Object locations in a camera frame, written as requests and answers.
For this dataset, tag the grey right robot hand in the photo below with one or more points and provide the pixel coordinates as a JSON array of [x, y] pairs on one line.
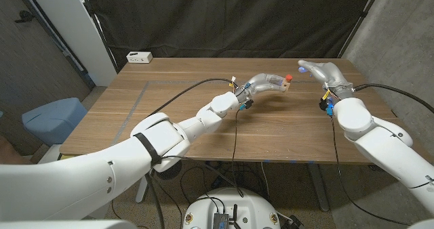
[[327, 75]]

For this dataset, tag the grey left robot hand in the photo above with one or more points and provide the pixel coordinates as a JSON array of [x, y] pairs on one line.
[[262, 83]]

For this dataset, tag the small wooden block with holes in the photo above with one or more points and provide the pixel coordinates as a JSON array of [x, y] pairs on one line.
[[285, 86]]

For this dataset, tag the red screw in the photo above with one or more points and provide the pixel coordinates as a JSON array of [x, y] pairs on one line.
[[288, 77]]

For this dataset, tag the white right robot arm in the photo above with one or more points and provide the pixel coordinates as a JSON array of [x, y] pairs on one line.
[[383, 144]]

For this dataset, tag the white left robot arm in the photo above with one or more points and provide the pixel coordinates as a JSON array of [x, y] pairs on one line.
[[118, 175]]

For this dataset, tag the black backdrop stand pole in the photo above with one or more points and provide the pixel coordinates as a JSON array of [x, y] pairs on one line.
[[100, 32], [361, 17]]

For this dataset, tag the black curtain backdrop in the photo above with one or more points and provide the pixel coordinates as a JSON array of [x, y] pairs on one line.
[[230, 19]]

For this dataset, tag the grey table leg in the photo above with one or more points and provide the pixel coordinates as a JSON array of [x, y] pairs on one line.
[[318, 188]]

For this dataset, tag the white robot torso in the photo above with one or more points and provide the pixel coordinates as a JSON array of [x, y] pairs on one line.
[[247, 205]]

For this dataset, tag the black round floor fan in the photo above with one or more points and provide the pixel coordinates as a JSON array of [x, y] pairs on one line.
[[173, 171]]

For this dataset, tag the white power strip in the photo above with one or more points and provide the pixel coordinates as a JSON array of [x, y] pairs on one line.
[[139, 57]]

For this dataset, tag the grey electronics module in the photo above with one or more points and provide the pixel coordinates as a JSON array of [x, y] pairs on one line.
[[221, 221]]

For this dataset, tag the white table leg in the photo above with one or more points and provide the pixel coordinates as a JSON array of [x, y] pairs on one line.
[[142, 190]]

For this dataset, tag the white cabinet panel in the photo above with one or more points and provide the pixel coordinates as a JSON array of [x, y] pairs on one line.
[[74, 29]]

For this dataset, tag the blue padded stool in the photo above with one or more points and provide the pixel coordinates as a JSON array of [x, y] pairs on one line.
[[54, 119]]

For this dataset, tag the person's bare leg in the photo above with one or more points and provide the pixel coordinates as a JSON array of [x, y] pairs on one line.
[[10, 152]]

